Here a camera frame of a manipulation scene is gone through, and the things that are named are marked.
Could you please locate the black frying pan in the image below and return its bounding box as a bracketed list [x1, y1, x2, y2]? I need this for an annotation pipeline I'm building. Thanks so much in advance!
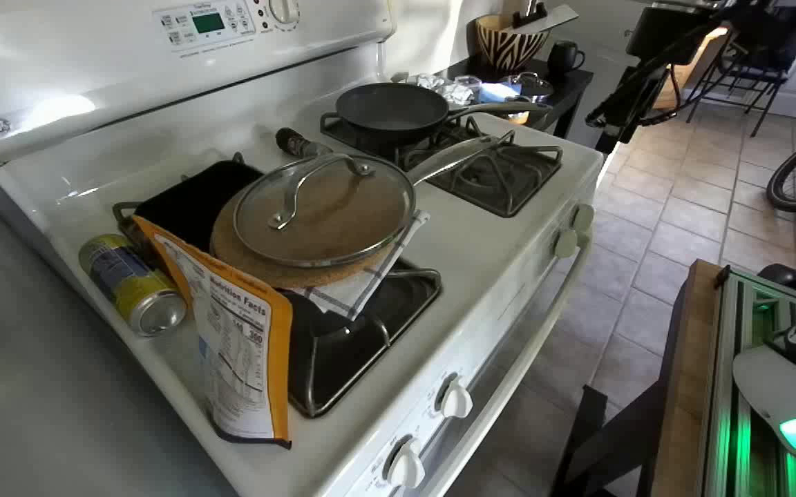
[335, 79, 534, 141]

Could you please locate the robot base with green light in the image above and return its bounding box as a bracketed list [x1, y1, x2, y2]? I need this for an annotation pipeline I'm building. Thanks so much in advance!
[730, 301, 796, 475]

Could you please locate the white gas stove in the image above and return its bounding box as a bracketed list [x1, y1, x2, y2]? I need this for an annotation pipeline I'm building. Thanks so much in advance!
[0, 0, 609, 497]

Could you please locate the white stove knob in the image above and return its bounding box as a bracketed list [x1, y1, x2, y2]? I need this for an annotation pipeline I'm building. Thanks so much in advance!
[382, 435, 428, 492]
[432, 372, 475, 422]
[551, 226, 582, 263]
[570, 202, 598, 235]

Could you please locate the black burner grate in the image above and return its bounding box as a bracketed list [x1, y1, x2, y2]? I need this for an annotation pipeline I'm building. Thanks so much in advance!
[318, 107, 566, 221]
[111, 161, 444, 422]

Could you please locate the round wooden board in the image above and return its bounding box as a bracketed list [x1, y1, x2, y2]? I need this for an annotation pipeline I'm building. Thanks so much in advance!
[208, 205, 400, 290]

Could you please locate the foil and glass clutter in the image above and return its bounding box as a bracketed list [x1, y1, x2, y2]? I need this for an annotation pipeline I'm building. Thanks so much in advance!
[394, 70, 557, 128]

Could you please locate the zebra pattern bowl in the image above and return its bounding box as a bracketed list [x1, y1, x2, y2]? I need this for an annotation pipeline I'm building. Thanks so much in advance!
[470, 12, 553, 71]

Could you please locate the black mug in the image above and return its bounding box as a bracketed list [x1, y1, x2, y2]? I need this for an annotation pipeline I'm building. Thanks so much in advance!
[545, 38, 592, 83]

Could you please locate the white timer dial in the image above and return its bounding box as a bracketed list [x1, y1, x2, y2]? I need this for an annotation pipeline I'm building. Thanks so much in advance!
[266, 0, 305, 27]

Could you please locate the yellow and blue can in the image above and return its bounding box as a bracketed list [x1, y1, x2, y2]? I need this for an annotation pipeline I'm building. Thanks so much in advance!
[77, 232, 188, 336]

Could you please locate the white paper sheet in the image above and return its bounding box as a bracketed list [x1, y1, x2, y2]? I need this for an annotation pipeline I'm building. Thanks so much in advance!
[517, 3, 581, 38]

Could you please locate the black folding chair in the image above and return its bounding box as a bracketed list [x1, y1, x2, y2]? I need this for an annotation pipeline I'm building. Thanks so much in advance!
[585, 23, 740, 154]

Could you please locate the wooden plank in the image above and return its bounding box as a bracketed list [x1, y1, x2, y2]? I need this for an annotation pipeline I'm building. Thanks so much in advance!
[650, 260, 730, 497]

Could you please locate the wooden dresser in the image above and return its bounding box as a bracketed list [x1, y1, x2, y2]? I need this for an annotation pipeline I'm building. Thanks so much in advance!
[650, 25, 736, 119]

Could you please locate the black metal chair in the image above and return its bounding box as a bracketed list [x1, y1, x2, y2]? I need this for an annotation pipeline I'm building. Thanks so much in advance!
[727, 0, 796, 141]

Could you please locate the white oven door handle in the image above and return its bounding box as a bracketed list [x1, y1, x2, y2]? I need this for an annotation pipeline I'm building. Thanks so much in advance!
[414, 239, 592, 475]

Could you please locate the short black cylindrical handle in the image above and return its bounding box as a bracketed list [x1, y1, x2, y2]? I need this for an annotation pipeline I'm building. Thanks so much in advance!
[274, 125, 329, 163]

